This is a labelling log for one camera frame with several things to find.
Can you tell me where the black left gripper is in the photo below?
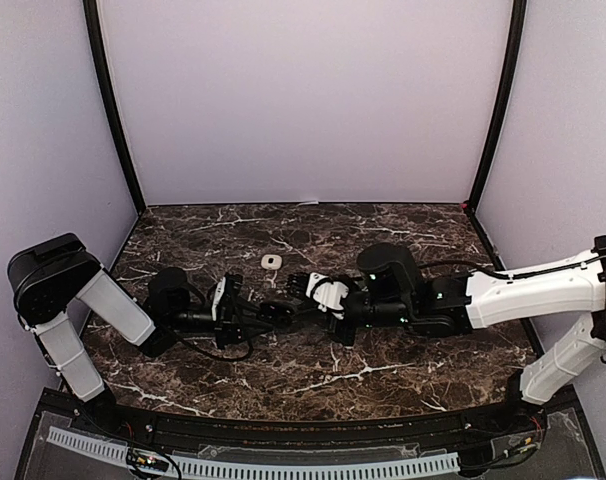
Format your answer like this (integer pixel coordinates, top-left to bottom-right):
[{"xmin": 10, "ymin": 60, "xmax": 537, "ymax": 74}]
[{"xmin": 168, "ymin": 296, "xmax": 274, "ymax": 350}]

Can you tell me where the black earbud charging case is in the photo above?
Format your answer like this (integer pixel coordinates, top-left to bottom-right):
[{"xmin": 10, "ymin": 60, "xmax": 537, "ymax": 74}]
[{"xmin": 257, "ymin": 301, "xmax": 294, "ymax": 327}]

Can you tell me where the white earbud charging case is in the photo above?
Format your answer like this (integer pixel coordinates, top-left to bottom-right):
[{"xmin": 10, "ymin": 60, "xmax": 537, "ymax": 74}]
[{"xmin": 260, "ymin": 254, "xmax": 283, "ymax": 271}]

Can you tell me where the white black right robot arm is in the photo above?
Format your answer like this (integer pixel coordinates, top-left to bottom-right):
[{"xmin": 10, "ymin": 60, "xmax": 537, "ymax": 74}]
[{"xmin": 306, "ymin": 236, "xmax": 606, "ymax": 434}]

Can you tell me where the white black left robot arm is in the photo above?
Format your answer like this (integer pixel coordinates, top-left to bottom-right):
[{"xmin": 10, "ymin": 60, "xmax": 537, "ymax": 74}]
[{"xmin": 6, "ymin": 233, "xmax": 271, "ymax": 436}]

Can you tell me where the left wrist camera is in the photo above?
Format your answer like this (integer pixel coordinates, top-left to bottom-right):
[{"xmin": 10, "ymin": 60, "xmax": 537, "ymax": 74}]
[{"xmin": 210, "ymin": 273, "xmax": 243, "ymax": 323}]

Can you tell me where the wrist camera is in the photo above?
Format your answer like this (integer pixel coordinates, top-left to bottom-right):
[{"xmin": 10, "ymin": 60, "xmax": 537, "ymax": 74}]
[
  {"xmin": 286, "ymin": 272, "xmax": 358, "ymax": 319},
  {"xmin": 210, "ymin": 273, "xmax": 243, "ymax": 323}
]

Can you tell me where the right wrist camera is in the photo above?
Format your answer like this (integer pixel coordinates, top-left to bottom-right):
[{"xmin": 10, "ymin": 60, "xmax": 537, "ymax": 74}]
[{"xmin": 286, "ymin": 272, "xmax": 358, "ymax": 319}]

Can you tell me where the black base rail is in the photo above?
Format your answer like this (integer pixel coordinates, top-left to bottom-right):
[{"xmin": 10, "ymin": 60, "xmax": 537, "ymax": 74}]
[{"xmin": 99, "ymin": 403, "xmax": 547, "ymax": 449}]

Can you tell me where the grey slotted cable duct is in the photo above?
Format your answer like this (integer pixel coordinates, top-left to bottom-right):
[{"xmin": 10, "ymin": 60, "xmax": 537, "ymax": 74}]
[{"xmin": 46, "ymin": 426, "xmax": 460, "ymax": 479}]

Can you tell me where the black frame post left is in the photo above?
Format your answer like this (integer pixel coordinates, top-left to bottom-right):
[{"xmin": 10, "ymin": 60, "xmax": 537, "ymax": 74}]
[{"xmin": 82, "ymin": 0, "xmax": 147, "ymax": 216}]

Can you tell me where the black frame post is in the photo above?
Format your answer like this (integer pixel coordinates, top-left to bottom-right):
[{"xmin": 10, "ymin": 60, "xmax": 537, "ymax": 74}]
[
  {"xmin": 466, "ymin": 0, "xmax": 527, "ymax": 216},
  {"xmin": 82, "ymin": 0, "xmax": 147, "ymax": 216}
]

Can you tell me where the black frame post right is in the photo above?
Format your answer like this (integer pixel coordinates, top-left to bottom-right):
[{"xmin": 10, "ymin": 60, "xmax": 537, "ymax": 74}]
[{"xmin": 466, "ymin": 0, "xmax": 527, "ymax": 216}]

